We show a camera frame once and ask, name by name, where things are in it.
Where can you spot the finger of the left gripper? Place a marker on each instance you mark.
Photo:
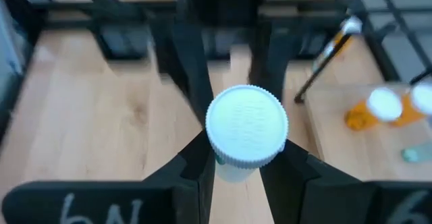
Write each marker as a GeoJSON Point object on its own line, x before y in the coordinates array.
{"type": "Point", "coordinates": [270, 62]}
{"type": "Point", "coordinates": [192, 65]}

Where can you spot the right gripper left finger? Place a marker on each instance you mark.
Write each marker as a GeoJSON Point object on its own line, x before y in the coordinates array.
{"type": "Point", "coordinates": [101, 203]}

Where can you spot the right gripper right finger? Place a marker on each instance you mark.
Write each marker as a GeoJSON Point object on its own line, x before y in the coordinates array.
{"type": "Point", "coordinates": [337, 203]}

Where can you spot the black rounded clamp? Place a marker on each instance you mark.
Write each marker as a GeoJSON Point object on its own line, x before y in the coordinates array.
{"type": "Point", "coordinates": [384, 31]}

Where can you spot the wooden shelf with black frame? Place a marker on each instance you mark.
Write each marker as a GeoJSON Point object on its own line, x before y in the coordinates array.
{"type": "Point", "coordinates": [354, 149]}

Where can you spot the black aluminium rig frame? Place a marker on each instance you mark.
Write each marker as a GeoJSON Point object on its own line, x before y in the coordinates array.
{"type": "Point", "coordinates": [101, 6]}

